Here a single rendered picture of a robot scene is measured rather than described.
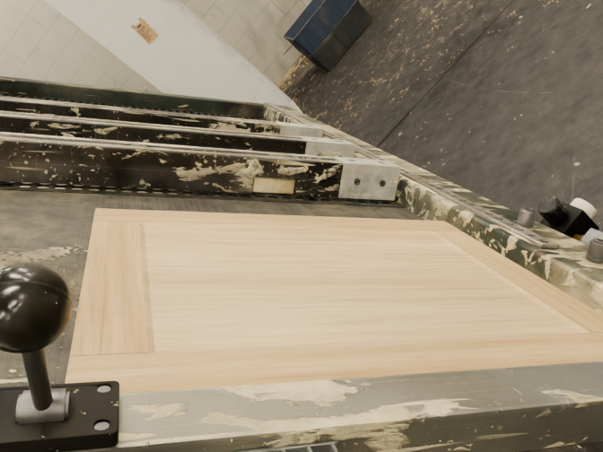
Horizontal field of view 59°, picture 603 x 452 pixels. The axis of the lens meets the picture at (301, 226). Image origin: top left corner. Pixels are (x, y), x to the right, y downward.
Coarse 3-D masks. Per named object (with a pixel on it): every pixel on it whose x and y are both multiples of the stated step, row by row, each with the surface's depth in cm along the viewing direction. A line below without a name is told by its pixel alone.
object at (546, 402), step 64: (320, 384) 38; (384, 384) 39; (448, 384) 40; (512, 384) 41; (576, 384) 42; (128, 448) 30; (192, 448) 31; (256, 448) 32; (384, 448) 36; (448, 448) 37; (512, 448) 39
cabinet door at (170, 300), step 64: (128, 256) 60; (192, 256) 63; (256, 256) 66; (320, 256) 69; (384, 256) 72; (448, 256) 76; (128, 320) 47; (192, 320) 49; (256, 320) 50; (320, 320) 52; (384, 320) 54; (448, 320) 56; (512, 320) 58; (576, 320) 59; (128, 384) 38; (192, 384) 39; (256, 384) 40
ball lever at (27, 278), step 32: (0, 288) 21; (32, 288) 22; (64, 288) 23; (0, 320) 21; (32, 320) 21; (64, 320) 23; (32, 352) 25; (32, 384) 27; (32, 416) 29; (64, 416) 30
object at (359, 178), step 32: (0, 160) 86; (32, 160) 87; (64, 160) 88; (96, 160) 90; (128, 160) 91; (160, 160) 93; (192, 160) 95; (224, 160) 96; (256, 160) 98; (288, 160) 100; (320, 160) 103; (352, 160) 107; (320, 192) 104; (352, 192) 106; (384, 192) 108
